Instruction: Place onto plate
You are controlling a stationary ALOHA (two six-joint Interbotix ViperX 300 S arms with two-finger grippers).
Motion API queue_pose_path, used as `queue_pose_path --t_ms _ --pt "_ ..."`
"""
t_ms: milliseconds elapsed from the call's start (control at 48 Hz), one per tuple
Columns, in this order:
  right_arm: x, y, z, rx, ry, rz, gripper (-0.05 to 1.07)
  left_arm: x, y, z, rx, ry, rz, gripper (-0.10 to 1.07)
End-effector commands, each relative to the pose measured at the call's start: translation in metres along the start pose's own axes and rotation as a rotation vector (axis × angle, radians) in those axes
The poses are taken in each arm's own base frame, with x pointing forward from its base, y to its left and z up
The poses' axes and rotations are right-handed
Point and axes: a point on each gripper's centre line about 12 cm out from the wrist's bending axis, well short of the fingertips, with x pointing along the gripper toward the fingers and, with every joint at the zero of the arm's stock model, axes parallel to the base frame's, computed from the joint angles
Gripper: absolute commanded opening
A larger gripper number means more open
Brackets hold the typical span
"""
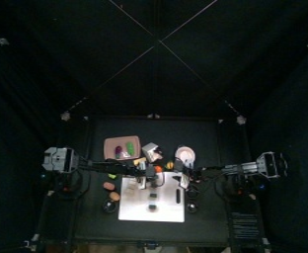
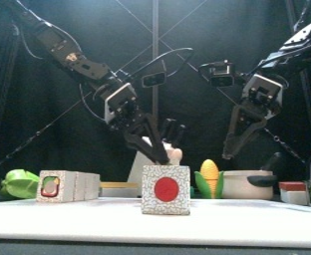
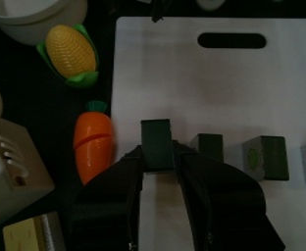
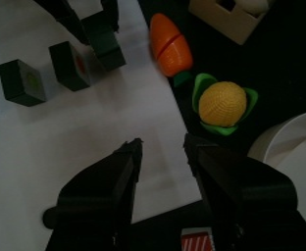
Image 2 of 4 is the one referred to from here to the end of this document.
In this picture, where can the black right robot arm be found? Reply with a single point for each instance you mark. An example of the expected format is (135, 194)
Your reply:
(298, 40)

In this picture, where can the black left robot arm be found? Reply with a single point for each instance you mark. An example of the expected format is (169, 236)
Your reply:
(56, 43)

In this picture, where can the yellow wooden board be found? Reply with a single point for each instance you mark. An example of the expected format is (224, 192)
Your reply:
(118, 185)

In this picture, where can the patterned box with red circle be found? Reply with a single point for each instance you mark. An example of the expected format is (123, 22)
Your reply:
(166, 189)

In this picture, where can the yellow toy corn green husk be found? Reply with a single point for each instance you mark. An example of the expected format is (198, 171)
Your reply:
(210, 176)

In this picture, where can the black ladle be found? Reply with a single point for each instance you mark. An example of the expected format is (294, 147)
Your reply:
(262, 181)

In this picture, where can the white toy pot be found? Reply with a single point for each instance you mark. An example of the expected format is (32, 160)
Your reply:
(238, 186)

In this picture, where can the red and white block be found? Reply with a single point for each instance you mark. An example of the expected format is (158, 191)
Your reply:
(293, 192)

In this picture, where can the long patterned box red window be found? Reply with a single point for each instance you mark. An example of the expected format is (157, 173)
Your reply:
(67, 186)

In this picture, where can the large white table mat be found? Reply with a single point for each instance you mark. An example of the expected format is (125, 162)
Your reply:
(97, 222)

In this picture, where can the green toy lettuce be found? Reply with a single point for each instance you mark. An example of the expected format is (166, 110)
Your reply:
(20, 184)

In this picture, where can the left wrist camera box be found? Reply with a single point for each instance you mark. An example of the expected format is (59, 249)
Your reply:
(154, 78)

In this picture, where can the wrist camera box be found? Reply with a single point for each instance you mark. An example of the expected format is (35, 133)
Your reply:
(221, 76)
(154, 78)

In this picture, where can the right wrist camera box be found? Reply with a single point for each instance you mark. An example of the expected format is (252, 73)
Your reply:
(221, 76)

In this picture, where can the grey vertical frame pole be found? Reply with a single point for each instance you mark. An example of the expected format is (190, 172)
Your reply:
(155, 40)

